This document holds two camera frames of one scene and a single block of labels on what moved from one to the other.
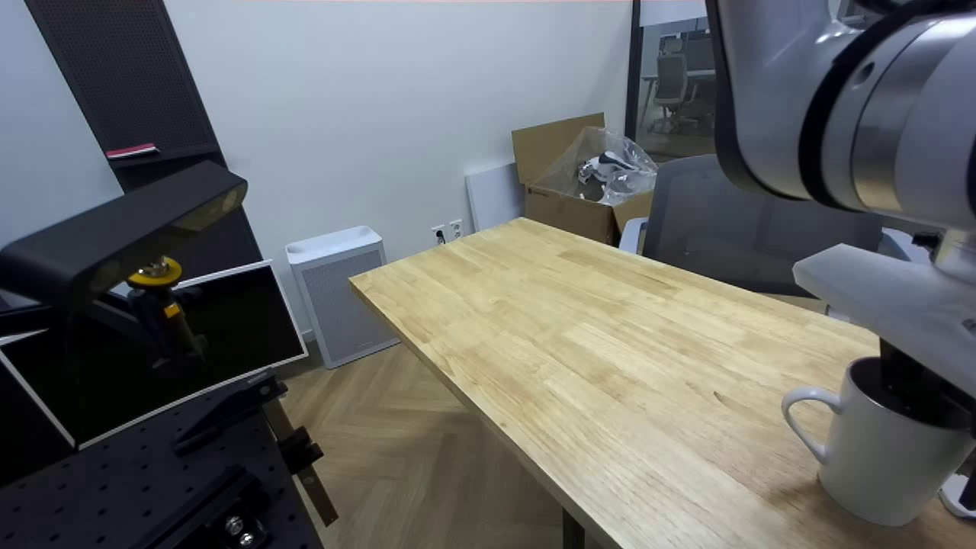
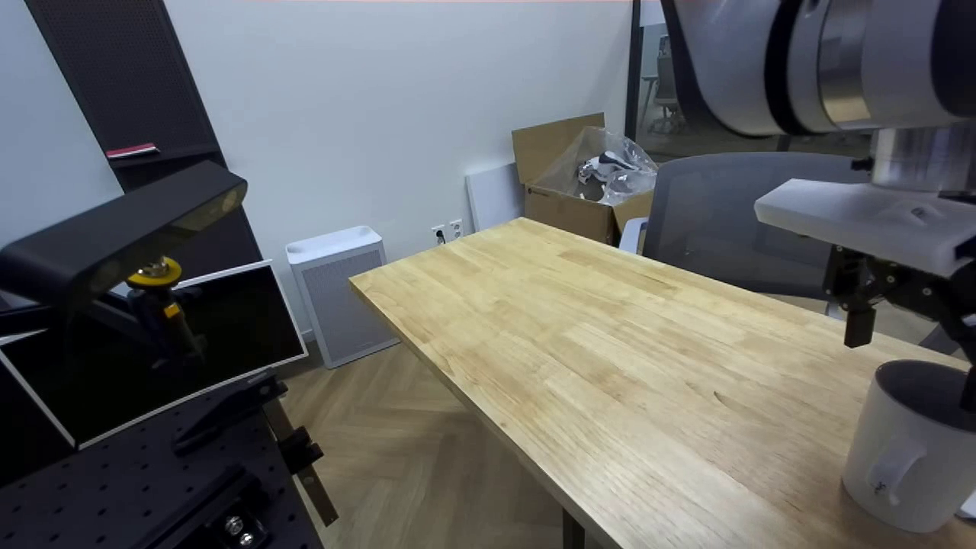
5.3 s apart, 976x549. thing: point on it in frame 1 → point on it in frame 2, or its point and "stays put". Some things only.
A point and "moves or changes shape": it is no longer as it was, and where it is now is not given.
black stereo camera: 64,257 stays put
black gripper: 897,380 → 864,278
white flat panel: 493,197 stays put
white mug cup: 889,445 moves or changes shape
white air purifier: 327,267 stays put
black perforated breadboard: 218,473 stays put
